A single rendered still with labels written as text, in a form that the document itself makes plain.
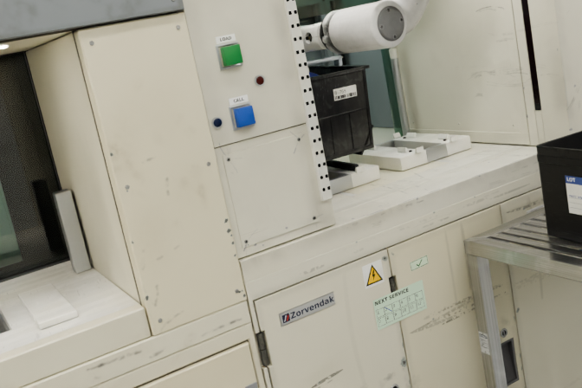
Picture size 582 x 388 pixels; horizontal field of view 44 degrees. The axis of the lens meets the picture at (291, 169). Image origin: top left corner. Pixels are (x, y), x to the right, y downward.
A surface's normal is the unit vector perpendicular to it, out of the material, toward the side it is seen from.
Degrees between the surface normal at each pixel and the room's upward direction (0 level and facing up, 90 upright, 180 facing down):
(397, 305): 90
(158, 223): 90
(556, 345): 90
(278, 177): 90
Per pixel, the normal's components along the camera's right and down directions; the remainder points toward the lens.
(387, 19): 0.52, 0.05
